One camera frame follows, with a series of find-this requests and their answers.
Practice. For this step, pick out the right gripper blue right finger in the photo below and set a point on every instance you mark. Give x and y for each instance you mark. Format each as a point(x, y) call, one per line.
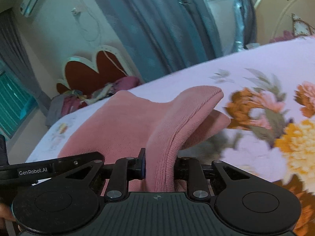
point(188, 169)

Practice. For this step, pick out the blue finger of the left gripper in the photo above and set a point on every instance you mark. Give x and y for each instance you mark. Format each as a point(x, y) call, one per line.
point(69, 163)

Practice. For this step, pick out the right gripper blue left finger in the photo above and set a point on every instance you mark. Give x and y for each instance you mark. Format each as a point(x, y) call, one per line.
point(130, 168)

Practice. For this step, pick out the pink long sleeve sweater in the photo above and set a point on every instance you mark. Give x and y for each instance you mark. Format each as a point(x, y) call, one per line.
point(127, 123)

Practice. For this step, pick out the pile of clothes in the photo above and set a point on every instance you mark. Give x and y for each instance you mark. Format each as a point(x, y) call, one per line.
point(71, 101)

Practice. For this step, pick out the person left hand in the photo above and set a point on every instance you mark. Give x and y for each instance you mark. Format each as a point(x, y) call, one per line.
point(5, 214)

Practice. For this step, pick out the red heart shaped headboard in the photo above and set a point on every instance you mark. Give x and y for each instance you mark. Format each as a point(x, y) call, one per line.
point(106, 66)

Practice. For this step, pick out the floral white bed sheet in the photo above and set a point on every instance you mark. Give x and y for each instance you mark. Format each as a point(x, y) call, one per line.
point(269, 98)

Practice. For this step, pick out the grey side curtain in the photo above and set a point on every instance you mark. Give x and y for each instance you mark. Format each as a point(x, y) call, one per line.
point(16, 60)

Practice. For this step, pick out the blue curtain left panel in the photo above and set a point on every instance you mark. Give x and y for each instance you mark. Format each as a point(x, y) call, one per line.
point(164, 36)

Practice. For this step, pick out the blue tied curtain right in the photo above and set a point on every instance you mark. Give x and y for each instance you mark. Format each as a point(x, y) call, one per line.
point(245, 24)

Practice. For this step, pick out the cream arched headboard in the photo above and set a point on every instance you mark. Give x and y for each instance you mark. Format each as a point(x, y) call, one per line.
point(273, 17)

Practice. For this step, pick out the patterned cushion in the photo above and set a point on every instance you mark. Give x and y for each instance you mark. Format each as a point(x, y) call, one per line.
point(300, 27)

